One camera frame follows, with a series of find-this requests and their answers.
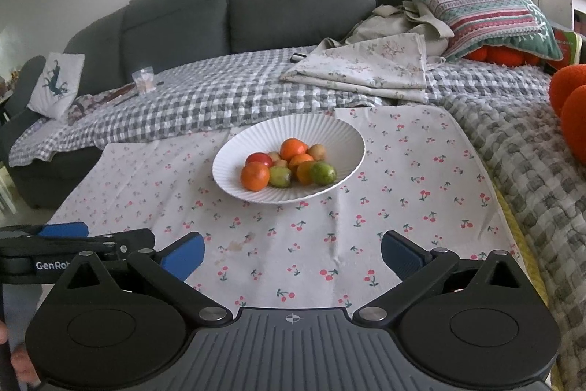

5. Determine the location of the small beige longan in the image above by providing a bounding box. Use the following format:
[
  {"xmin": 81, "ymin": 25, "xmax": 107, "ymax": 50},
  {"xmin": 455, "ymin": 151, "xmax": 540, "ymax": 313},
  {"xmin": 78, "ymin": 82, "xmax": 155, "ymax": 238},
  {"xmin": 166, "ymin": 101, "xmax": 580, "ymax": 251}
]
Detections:
[
  {"xmin": 273, "ymin": 159, "xmax": 288, "ymax": 168},
  {"xmin": 268, "ymin": 152, "xmax": 280, "ymax": 162}
]

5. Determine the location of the brown kiwi fruit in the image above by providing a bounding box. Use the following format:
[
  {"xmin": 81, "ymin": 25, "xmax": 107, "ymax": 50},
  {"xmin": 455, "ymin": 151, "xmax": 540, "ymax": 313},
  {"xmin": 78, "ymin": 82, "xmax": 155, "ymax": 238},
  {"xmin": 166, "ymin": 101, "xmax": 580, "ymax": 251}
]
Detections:
[{"xmin": 306, "ymin": 144, "xmax": 327, "ymax": 161}]

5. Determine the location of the striped colourful pillow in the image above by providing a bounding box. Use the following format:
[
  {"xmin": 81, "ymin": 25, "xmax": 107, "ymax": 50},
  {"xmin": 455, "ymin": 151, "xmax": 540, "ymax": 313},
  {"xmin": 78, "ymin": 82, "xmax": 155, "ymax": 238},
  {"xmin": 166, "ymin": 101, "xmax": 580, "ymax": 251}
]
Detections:
[{"xmin": 417, "ymin": 0, "xmax": 562, "ymax": 62}]

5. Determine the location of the orange plush toy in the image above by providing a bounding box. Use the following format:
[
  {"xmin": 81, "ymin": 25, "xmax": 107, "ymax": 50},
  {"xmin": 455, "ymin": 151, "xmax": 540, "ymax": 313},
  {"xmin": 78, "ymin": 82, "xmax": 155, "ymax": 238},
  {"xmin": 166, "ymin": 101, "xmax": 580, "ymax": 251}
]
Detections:
[{"xmin": 464, "ymin": 63, "xmax": 585, "ymax": 164}]

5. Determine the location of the clear plastic bag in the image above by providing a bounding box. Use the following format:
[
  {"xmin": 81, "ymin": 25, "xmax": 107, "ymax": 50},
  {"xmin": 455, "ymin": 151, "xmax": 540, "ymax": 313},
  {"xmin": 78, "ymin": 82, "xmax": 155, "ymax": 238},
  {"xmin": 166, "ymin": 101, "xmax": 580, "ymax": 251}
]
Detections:
[{"xmin": 132, "ymin": 66, "xmax": 156, "ymax": 95}]

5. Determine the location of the small beige longan back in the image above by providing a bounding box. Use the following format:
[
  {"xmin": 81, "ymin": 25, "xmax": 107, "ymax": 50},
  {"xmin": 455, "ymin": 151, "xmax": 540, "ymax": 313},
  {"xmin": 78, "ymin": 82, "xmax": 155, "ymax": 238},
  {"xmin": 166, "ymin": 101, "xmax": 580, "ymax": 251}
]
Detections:
[{"xmin": 268, "ymin": 152, "xmax": 280, "ymax": 162}]

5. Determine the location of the white horse print pillow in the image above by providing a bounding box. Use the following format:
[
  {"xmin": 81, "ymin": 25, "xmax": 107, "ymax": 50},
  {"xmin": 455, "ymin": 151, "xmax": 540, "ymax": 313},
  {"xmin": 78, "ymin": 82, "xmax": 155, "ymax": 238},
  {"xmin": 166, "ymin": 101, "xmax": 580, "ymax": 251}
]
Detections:
[{"xmin": 27, "ymin": 52, "xmax": 85, "ymax": 120}]

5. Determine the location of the orange tangerine top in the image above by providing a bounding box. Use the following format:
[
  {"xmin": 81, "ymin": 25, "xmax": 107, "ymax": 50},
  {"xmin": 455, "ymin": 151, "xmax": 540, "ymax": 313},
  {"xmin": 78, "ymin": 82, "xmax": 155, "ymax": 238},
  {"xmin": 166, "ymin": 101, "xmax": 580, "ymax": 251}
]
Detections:
[{"xmin": 279, "ymin": 138, "xmax": 308, "ymax": 162}]

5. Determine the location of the small green fruit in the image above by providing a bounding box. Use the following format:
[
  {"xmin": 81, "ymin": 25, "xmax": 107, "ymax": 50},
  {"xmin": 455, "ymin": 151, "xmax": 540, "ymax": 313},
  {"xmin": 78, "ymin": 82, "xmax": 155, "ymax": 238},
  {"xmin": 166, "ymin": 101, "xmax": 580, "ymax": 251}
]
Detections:
[{"xmin": 310, "ymin": 162, "xmax": 338, "ymax": 185}]

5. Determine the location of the red tomato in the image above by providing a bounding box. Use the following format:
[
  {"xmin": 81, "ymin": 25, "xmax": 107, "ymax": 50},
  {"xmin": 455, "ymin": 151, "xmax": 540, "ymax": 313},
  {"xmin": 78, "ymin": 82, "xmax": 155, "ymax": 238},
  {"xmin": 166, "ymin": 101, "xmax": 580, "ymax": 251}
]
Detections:
[{"xmin": 245, "ymin": 152, "xmax": 273, "ymax": 168}]

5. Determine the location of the folded floral cloth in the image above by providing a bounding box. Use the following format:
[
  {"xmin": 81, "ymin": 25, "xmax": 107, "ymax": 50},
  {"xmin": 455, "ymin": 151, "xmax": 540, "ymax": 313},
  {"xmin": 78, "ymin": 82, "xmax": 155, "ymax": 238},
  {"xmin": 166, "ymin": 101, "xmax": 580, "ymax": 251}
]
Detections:
[{"xmin": 281, "ymin": 1, "xmax": 454, "ymax": 103}]

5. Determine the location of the white ribbed plate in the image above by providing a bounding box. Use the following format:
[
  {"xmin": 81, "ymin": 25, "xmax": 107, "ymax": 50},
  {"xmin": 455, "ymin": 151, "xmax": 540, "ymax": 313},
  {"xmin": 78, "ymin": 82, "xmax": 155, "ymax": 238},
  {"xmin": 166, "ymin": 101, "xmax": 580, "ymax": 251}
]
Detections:
[{"xmin": 212, "ymin": 113, "xmax": 366, "ymax": 206}]

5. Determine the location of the orange tangerine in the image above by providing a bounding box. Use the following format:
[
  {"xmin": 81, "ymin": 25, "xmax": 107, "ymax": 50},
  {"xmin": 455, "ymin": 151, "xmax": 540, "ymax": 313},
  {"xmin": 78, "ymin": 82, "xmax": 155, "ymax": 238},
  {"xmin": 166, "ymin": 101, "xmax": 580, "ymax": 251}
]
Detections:
[
  {"xmin": 279, "ymin": 138, "xmax": 308, "ymax": 162},
  {"xmin": 240, "ymin": 162, "xmax": 270, "ymax": 192},
  {"xmin": 288, "ymin": 153, "xmax": 314, "ymax": 173}
]

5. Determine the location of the yellow-brown tomato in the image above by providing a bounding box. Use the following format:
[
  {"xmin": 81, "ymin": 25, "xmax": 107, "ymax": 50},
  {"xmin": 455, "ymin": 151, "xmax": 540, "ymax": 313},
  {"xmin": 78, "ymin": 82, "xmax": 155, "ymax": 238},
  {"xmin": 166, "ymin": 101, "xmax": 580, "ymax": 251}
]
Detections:
[{"xmin": 296, "ymin": 161, "xmax": 315, "ymax": 185}]

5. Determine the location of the grey checkered blanket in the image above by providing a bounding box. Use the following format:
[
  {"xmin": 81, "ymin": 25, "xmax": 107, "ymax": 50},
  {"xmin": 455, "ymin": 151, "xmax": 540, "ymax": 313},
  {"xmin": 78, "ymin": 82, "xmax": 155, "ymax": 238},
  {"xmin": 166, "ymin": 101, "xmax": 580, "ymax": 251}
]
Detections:
[{"xmin": 3, "ymin": 49, "xmax": 585, "ymax": 390}]

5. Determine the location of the cherry print white cloth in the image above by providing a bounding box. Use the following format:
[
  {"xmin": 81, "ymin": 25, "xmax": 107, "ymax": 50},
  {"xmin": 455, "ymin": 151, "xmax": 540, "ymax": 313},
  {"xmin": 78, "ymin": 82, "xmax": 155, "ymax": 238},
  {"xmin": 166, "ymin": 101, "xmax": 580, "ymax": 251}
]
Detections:
[{"xmin": 53, "ymin": 106, "xmax": 530, "ymax": 310}]

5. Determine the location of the dark grey sofa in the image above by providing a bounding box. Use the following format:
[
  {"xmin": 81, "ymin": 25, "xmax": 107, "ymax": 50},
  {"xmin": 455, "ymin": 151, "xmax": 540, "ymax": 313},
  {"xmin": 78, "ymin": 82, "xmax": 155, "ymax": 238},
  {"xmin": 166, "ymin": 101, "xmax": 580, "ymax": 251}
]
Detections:
[{"xmin": 1, "ymin": 0, "xmax": 403, "ymax": 209}]

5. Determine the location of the person's left hand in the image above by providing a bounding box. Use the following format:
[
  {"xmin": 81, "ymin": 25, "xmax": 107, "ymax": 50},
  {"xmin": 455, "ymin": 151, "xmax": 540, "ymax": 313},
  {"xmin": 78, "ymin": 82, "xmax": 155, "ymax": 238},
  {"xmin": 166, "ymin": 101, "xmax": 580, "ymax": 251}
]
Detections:
[{"xmin": 1, "ymin": 321, "xmax": 41, "ymax": 389}]

